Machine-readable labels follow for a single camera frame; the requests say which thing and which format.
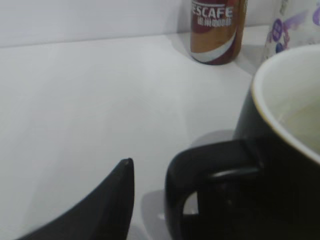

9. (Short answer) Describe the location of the brown nescafe coffee bottle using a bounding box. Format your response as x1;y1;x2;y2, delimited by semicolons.
190;0;248;65

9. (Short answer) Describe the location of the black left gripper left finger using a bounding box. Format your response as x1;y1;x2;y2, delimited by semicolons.
22;158;134;240

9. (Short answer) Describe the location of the black ceramic mug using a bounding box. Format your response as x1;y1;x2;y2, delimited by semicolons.
164;45;320;240

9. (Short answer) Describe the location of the white square milk bottle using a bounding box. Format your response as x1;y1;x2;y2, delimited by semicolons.
261;0;320;62

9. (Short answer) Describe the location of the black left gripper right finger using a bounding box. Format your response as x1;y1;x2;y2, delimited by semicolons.
199;174;265;240

